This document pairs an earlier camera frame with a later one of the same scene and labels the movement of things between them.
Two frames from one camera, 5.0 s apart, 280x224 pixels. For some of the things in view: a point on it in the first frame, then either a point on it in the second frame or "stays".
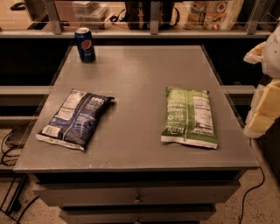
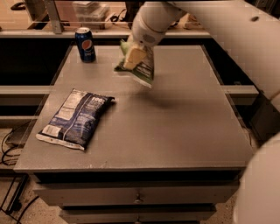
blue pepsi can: [85, 45] stays
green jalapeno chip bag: [189, 118] → [143, 73]
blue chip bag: [76, 121] stays
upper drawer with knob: [136, 193] stays
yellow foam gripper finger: [265, 108] → [143, 38]
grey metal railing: [57, 31] stays
